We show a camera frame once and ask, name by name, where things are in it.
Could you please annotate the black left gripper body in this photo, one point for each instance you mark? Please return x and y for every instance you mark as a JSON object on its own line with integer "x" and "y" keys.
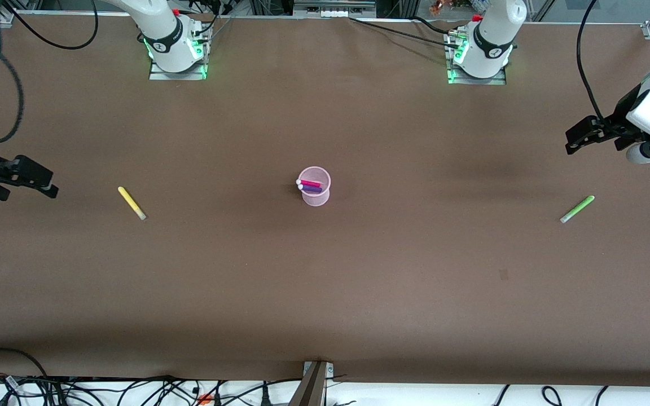
{"x": 620, "y": 120}

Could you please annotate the pink highlighter pen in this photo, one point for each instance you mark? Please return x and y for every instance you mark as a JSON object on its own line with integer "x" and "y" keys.
{"x": 311, "y": 183}

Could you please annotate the purple marker pen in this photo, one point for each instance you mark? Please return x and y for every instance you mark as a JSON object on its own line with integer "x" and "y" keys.
{"x": 312, "y": 189}

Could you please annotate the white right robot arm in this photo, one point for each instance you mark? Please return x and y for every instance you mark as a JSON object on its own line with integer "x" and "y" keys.
{"x": 167, "y": 39}

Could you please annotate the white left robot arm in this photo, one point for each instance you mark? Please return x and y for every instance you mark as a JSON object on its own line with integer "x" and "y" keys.
{"x": 494, "y": 34}

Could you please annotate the pink plastic pen holder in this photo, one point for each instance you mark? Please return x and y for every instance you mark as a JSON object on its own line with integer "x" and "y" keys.
{"x": 316, "y": 200}

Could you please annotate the green highlighter pen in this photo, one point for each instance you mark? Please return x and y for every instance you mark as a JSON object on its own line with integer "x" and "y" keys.
{"x": 578, "y": 208}

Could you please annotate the yellow highlighter pen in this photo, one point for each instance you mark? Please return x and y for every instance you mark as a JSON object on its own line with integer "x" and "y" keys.
{"x": 131, "y": 202}

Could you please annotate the grey power strip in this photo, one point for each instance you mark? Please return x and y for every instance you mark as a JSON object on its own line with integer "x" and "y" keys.
{"x": 333, "y": 8}

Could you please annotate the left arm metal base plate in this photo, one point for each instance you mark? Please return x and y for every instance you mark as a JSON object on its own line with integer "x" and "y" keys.
{"x": 456, "y": 81}

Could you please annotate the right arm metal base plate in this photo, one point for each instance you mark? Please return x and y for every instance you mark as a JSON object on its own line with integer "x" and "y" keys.
{"x": 158, "y": 75}

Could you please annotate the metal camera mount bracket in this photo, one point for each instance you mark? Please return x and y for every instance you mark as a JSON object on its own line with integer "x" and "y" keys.
{"x": 311, "y": 389}

